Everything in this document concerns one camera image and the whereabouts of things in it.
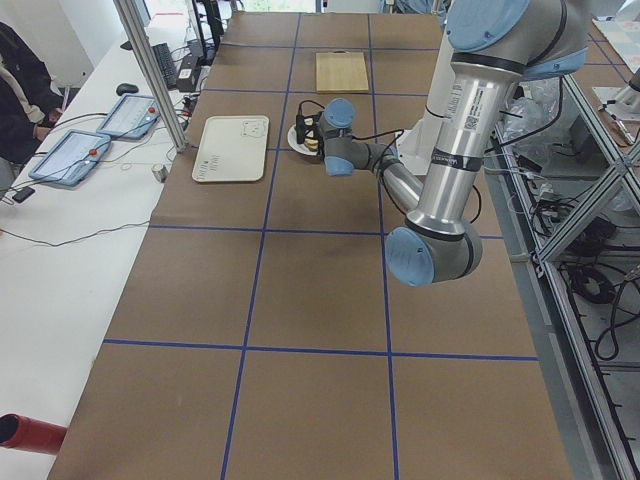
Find black computer mouse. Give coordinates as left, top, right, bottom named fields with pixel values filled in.
left=116, top=83, right=139, bottom=96

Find blue teach pendant far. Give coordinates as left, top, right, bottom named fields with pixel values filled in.
left=96, top=94, right=160, bottom=140

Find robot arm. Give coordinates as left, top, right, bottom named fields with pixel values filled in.
left=315, top=1, right=592, bottom=286
left=602, top=70, right=639, bottom=121

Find white camera mast base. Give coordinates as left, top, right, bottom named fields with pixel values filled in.
left=397, top=33, right=455, bottom=175

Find small metal cylinder weight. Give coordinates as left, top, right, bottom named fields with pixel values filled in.
left=151, top=164, right=168, bottom=183

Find wooden cutting board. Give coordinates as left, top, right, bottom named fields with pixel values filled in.
left=316, top=51, right=369, bottom=94

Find red cylinder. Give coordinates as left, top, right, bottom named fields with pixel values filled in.
left=1, top=413, right=67, bottom=455

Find cream bear serving tray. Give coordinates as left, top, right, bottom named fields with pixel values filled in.
left=192, top=115, right=269, bottom=183

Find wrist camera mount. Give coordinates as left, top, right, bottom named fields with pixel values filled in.
left=294, top=100, right=320, bottom=145

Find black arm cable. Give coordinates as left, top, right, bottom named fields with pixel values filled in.
left=349, top=128, right=406, bottom=166

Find bread slice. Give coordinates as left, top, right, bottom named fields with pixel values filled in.
left=304, top=131, right=319, bottom=151

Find blue teach pendant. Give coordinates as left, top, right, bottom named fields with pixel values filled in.
left=29, top=130, right=111, bottom=187
left=96, top=94, right=160, bottom=140

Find seated person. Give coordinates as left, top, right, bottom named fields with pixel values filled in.
left=1, top=23, right=63, bottom=164

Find blue teach pendant near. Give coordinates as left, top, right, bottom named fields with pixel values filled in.
left=29, top=130, right=111, bottom=187

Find aluminium frame post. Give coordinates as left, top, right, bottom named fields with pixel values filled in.
left=113, top=0, right=188, bottom=153

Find black keyboard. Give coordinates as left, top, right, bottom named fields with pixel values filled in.
left=151, top=43, right=177, bottom=90

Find white round plate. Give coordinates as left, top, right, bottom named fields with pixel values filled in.
left=287, top=126, right=320, bottom=156

